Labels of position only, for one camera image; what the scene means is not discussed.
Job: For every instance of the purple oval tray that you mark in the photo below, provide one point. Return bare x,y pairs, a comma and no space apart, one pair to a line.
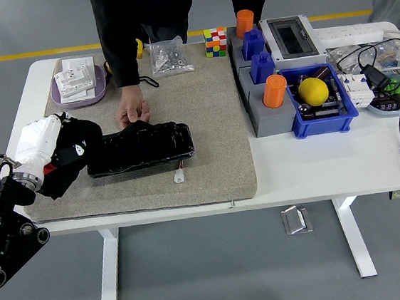
99,85

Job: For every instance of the black rag with red patch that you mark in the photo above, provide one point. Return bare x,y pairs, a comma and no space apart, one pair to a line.
89,131

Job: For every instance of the person's right hand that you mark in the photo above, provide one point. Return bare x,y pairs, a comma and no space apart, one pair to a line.
130,103

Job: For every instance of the white circuit breaker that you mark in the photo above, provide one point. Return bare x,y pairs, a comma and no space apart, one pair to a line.
356,90

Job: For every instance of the clear bag of parts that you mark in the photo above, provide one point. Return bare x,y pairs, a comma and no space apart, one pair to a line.
353,56

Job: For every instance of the black terminal blocks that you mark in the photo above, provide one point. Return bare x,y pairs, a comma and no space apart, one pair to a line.
388,103

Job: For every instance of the person's right forearm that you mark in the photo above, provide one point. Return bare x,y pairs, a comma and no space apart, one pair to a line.
123,65

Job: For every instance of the brown cylinder part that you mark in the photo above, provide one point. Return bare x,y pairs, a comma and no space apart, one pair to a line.
320,72

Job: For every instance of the white switch module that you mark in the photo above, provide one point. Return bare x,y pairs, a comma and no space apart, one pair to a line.
74,80

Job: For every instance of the yellow ball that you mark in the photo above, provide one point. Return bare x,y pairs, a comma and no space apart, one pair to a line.
313,91

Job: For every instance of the multicolour puzzle cube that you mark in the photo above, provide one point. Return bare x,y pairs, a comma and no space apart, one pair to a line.
215,42

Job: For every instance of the blue plastic bin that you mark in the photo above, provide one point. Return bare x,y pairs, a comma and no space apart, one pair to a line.
322,126

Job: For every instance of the blue square block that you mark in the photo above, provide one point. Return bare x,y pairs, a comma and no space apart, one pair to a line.
262,68
252,46

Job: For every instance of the black power adapter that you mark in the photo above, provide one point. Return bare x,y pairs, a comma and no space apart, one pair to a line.
375,76

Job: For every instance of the grey distribution box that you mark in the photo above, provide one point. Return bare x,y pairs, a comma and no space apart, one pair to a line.
292,38

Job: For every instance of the white table leg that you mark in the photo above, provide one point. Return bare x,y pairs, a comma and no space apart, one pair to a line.
356,241
109,274

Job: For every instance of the white power strip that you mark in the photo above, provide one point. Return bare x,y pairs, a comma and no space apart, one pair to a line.
349,34

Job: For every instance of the steel ball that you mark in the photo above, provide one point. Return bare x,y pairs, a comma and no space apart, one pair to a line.
304,109

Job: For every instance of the black plastic-wrapped panel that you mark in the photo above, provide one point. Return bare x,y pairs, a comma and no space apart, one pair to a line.
143,150

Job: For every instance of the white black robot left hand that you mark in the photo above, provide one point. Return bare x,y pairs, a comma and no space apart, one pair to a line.
37,138

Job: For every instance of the grey-brown mat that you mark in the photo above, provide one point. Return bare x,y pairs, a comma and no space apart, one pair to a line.
200,121

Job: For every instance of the grey shape sorter base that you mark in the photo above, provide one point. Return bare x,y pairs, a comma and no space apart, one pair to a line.
234,49
272,121

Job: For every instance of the white switch plate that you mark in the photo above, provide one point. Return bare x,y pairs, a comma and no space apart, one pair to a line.
83,96
73,64

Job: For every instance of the clear bag of screws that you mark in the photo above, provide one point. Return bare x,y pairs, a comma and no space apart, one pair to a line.
169,58

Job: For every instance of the green plastic parts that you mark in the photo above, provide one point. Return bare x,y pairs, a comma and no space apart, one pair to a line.
399,91

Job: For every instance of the orange cylinder block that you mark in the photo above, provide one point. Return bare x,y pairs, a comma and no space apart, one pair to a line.
274,92
245,23

